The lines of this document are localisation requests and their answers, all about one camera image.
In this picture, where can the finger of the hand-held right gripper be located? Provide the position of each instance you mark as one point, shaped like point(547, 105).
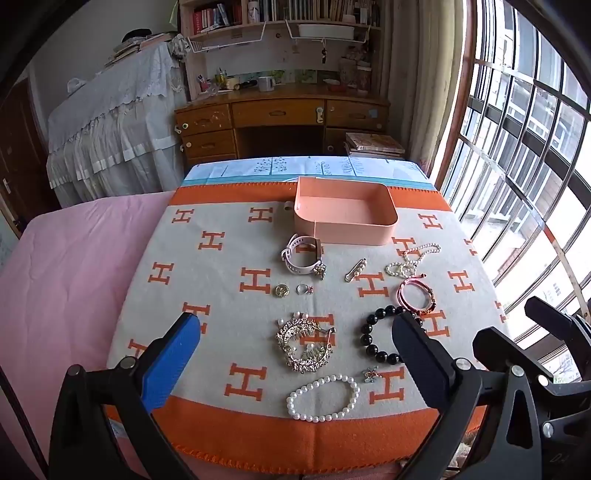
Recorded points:
point(503, 346)
point(561, 323)

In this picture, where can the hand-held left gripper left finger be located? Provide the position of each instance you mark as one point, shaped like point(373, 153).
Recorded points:
point(171, 364)

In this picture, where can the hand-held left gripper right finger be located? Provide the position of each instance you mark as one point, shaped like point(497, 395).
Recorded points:
point(418, 357)

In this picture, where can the gold pearl brooch pin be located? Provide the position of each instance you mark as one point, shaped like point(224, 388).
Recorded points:
point(355, 270)

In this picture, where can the rhinestone pearl hair comb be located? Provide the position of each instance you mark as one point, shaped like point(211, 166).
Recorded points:
point(288, 337)

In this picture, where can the round gold brooch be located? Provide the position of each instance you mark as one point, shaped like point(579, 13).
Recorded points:
point(282, 290)

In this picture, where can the pink plastic box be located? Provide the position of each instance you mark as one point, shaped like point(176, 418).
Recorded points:
point(346, 233)

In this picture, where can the small gold charm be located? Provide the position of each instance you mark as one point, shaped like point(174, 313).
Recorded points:
point(319, 272)

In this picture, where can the pink bed sheet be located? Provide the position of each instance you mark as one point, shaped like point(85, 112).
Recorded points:
point(69, 277)

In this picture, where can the orange grey patterned blanket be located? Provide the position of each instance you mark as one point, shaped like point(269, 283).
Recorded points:
point(231, 230)

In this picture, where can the window with metal grille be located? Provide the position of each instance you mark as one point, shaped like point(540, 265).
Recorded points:
point(531, 138)

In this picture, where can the blue leaf print sheet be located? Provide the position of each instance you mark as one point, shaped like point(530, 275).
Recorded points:
point(240, 168)

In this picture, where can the low stack of books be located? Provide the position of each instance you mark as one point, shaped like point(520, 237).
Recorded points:
point(374, 144)

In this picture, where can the white lace covered furniture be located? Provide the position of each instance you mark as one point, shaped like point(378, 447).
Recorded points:
point(115, 120)

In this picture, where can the brown wooden door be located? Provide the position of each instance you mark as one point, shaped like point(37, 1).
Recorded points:
point(21, 161)

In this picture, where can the beige curtain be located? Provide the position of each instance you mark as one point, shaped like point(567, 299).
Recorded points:
point(415, 92)

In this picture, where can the wooden desk with drawers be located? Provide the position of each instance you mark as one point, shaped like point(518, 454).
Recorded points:
point(277, 113)

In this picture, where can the small red dish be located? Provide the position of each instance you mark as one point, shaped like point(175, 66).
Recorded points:
point(333, 85)

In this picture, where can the floral jar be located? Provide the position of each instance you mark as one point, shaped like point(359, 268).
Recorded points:
point(355, 74)

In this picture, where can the white mug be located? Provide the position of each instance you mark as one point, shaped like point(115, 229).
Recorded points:
point(265, 83)

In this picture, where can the pile of books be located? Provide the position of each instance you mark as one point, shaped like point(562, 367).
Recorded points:
point(138, 42)

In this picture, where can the wooden shelf hutch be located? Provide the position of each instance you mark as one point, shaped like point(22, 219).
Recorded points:
point(281, 53)

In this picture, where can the row of books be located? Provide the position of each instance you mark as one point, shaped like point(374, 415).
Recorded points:
point(277, 9)

